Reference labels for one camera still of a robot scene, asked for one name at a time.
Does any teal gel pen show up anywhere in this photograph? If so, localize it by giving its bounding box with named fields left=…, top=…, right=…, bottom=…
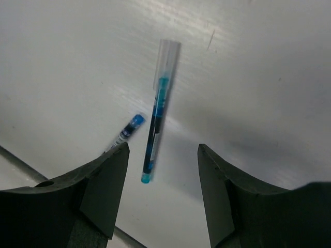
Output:
left=141, top=39, right=180, bottom=184

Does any dark blue gel pen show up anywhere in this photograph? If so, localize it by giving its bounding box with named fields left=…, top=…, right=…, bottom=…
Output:
left=103, top=114, right=145, bottom=153

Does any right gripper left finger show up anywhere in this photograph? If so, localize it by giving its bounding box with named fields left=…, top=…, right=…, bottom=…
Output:
left=1, top=143, right=129, bottom=247

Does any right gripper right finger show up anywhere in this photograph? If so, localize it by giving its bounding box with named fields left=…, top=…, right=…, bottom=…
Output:
left=198, top=144, right=330, bottom=247

